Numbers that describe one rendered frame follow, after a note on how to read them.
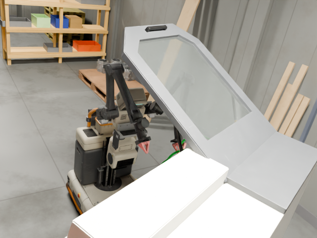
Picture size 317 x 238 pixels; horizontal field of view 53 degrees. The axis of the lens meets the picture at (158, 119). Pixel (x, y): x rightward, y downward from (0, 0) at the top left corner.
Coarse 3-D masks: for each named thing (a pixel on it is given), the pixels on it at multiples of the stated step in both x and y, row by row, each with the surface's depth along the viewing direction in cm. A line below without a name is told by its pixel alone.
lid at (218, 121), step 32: (128, 32) 172; (160, 32) 192; (128, 64) 161; (160, 64) 175; (192, 64) 194; (160, 96) 155; (192, 96) 173; (224, 96) 192; (192, 128) 154; (224, 128) 172; (256, 128) 187; (224, 160) 153
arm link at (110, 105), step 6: (114, 66) 216; (120, 66) 218; (108, 78) 225; (108, 84) 227; (108, 90) 229; (108, 96) 231; (108, 102) 233; (114, 102) 235; (108, 108) 234; (114, 108) 237; (108, 114) 235
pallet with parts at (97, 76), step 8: (104, 64) 618; (80, 72) 615; (88, 72) 613; (96, 72) 620; (104, 72) 625; (128, 72) 597; (88, 80) 614; (96, 80) 583; (104, 80) 590; (128, 80) 607; (96, 88) 575; (104, 88) 556; (144, 88) 587; (104, 96) 560
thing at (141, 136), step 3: (138, 132) 205; (141, 132) 205; (144, 132) 207; (138, 135) 206; (141, 135) 205; (144, 135) 206; (138, 138) 206; (141, 138) 203; (144, 138) 202; (135, 141) 208
